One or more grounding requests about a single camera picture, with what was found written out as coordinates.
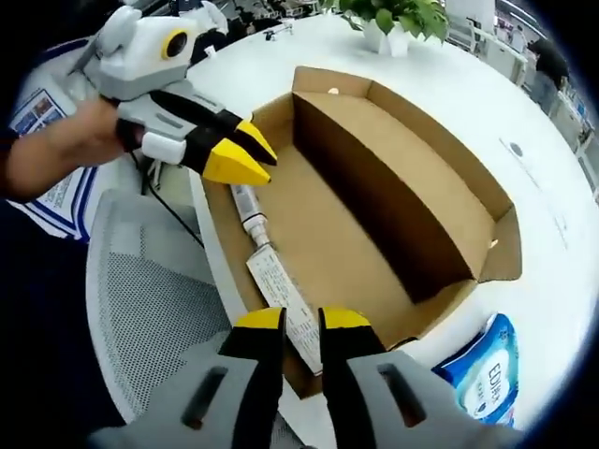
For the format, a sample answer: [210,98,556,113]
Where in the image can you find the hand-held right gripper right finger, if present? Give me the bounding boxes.
[317,306,526,449]

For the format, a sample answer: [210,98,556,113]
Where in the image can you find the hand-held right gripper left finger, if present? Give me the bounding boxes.
[87,307,288,449]

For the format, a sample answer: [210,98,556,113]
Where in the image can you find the blue soft wet wipes pack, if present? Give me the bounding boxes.
[431,311,521,429]

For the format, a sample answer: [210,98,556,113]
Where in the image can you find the clear tube bottle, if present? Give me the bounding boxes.
[245,242,325,376]

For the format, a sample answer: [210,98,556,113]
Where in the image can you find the brown cardboard shoe box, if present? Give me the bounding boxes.
[200,65,523,401]

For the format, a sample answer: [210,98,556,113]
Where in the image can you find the person's left hand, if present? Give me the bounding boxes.
[60,97,146,168]

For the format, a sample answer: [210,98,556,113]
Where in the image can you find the grey mesh office chair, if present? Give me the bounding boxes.
[83,189,244,449]

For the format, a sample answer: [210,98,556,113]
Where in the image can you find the small grey table gadget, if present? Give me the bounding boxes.
[261,22,295,42]

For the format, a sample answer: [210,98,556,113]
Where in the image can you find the person's dark blue clothing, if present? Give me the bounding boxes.
[0,196,127,449]

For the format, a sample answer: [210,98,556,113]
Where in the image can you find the green potted plant white pot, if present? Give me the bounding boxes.
[334,0,450,58]

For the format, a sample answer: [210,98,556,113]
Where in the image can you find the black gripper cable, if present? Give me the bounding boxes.
[130,149,205,245]

